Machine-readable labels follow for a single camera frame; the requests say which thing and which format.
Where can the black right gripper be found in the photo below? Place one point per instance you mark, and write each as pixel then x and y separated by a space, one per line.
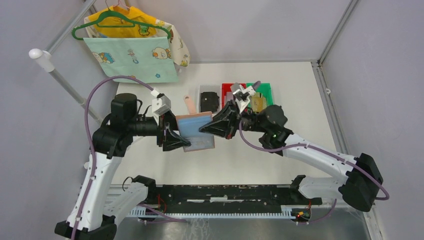
pixel 225 123

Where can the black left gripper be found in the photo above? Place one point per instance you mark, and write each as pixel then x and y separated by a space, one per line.
pixel 172 140

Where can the white printed credit card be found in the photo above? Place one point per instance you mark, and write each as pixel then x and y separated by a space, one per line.
pixel 201 143

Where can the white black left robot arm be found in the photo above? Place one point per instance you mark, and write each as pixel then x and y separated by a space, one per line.
pixel 92 217

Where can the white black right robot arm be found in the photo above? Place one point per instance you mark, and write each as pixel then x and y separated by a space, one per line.
pixel 356 180

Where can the silver cards stack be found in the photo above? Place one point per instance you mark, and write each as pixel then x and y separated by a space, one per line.
pixel 228 97

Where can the gold cards stack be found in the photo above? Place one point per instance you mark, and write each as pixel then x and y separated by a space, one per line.
pixel 258 102

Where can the red plastic bin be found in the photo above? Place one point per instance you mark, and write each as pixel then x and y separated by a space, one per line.
pixel 225 87

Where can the white plastic bin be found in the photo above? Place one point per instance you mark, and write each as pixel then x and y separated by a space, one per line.
pixel 209 87

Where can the green plastic bin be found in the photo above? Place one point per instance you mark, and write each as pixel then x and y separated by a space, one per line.
pixel 266 90

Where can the mint cartoon print cloth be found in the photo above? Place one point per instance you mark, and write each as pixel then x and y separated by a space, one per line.
pixel 146 59

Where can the yellow child shirt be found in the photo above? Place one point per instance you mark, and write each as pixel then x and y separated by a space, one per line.
pixel 115 27

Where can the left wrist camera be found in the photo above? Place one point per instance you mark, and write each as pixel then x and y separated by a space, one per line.
pixel 160 105

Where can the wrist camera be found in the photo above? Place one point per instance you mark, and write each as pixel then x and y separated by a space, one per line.
pixel 160 105
pixel 242 95

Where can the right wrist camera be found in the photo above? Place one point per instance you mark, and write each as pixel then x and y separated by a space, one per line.
pixel 242 95

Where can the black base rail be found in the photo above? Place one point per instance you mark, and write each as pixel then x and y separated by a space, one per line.
pixel 226 199

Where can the white cable duct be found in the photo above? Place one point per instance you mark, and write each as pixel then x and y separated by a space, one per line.
pixel 285 213

